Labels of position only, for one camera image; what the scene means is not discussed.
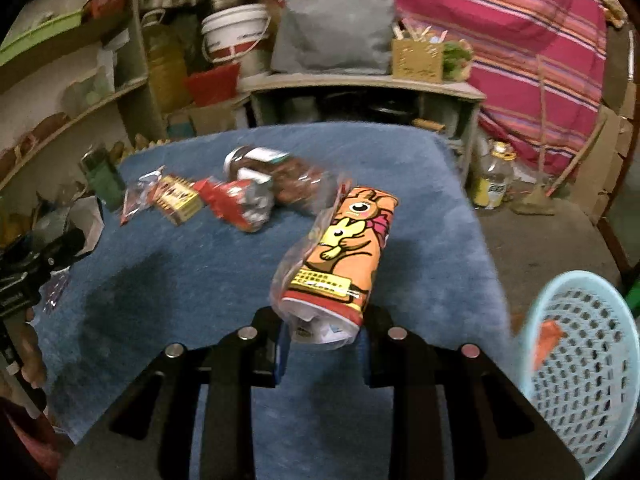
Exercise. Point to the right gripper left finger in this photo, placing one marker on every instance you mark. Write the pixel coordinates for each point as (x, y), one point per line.
(189, 413)

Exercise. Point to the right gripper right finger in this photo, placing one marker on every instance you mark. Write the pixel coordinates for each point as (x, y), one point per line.
(455, 414)

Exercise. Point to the orange red plastic bag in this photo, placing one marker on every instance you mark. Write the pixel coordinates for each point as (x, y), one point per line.
(549, 335)

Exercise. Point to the orange cartoon snack wrapper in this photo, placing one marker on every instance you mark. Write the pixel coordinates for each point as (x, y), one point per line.
(323, 284)

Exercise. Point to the red snack packet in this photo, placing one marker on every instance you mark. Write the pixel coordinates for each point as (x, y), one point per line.
(246, 204)

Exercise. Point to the person left hand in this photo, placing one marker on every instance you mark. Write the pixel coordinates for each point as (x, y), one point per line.
(34, 371)

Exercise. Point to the purple small packet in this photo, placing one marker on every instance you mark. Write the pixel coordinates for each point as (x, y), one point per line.
(53, 290)

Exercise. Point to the light blue plastic basket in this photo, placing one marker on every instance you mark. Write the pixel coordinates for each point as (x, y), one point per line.
(587, 390)

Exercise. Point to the blue knitted table cloth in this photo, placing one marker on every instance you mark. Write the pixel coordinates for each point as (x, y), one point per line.
(150, 283)

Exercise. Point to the green tea jar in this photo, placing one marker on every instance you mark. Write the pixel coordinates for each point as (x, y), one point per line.
(103, 177)

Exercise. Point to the clear plastic wrapper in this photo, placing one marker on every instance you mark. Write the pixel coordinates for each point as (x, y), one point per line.
(139, 195)

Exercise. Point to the yellow brown medicine box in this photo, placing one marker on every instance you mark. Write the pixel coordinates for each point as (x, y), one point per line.
(176, 199)

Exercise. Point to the wooden corner shelf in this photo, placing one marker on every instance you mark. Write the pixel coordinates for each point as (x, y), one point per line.
(28, 95)

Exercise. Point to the green plastic basin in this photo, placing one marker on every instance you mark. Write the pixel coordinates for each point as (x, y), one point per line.
(38, 35)

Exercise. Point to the broom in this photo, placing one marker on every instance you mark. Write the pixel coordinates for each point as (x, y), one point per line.
(537, 203)

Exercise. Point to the clear oil bottle yellow cap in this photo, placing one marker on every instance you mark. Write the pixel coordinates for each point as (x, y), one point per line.
(492, 176)

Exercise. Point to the red plastic basket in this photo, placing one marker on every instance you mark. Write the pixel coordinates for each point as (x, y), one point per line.
(213, 86)

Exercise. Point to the clear jar with nuts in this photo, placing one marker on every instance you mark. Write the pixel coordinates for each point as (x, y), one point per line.
(294, 182)

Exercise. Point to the white plastic bucket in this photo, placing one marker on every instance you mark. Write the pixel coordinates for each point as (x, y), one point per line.
(230, 34)

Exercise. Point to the low wooden table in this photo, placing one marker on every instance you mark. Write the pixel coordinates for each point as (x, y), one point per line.
(451, 109)

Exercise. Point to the grey cloth cover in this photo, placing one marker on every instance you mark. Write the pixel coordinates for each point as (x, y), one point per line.
(352, 37)

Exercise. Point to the yellow utensil holder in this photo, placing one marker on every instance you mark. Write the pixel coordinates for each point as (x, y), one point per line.
(418, 61)

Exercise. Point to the red striped curtain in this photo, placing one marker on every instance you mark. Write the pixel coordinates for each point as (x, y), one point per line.
(506, 36)

